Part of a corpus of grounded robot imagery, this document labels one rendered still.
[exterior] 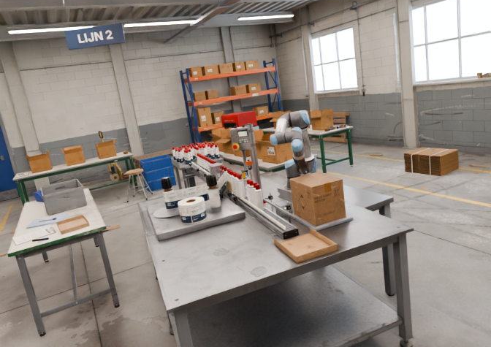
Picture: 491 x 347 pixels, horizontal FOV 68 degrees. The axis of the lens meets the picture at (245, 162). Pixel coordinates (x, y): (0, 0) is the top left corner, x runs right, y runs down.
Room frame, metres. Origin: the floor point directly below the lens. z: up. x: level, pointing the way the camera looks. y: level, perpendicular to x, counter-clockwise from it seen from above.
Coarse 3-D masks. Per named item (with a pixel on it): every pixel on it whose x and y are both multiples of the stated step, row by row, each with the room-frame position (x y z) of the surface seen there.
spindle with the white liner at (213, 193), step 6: (210, 174) 2.79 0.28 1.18; (210, 180) 2.75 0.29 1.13; (216, 180) 2.78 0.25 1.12; (210, 186) 2.76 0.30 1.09; (210, 192) 2.75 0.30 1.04; (216, 192) 2.76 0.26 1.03; (210, 198) 2.75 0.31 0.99; (216, 198) 2.75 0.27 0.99; (210, 204) 2.76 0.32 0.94; (216, 204) 2.75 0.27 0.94; (216, 210) 2.75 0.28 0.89
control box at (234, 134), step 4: (232, 128) 3.13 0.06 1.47; (240, 128) 3.04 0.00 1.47; (244, 128) 3.02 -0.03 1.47; (232, 132) 3.05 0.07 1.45; (236, 132) 3.04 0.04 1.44; (248, 132) 3.02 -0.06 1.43; (232, 136) 3.05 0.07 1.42; (236, 136) 3.04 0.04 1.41; (248, 136) 3.01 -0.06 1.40; (232, 140) 3.05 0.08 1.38; (236, 140) 3.04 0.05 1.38; (232, 144) 3.05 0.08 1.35; (236, 144) 3.04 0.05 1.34; (240, 144) 3.03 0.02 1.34; (244, 144) 3.02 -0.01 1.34; (248, 144) 3.01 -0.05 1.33; (232, 148) 3.06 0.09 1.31; (240, 148) 3.03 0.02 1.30; (244, 148) 3.03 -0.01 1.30; (248, 148) 3.02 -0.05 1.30
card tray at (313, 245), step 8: (312, 232) 2.16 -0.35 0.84; (288, 240) 2.12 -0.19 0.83; (296, 240) 2.10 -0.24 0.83; (304, 240) 2.08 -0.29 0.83; (312, 240) 2.07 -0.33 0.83; (320, 240) 2.05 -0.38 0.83; (328, 240) 1.99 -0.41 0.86; (280, 248) 2.03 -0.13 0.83; (288, 248) 2.01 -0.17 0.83; (296, 248) 1.99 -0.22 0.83; (304, 248) 1.98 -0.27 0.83; (312, 248) 1.96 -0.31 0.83; (320, 248) 1.87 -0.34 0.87; (328, 248) 1.89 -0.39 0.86; (336, 248) 1.90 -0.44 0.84; (296, 256) 1.83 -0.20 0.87; (304, 256) 1.84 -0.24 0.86; (312, 256) 1.85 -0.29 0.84
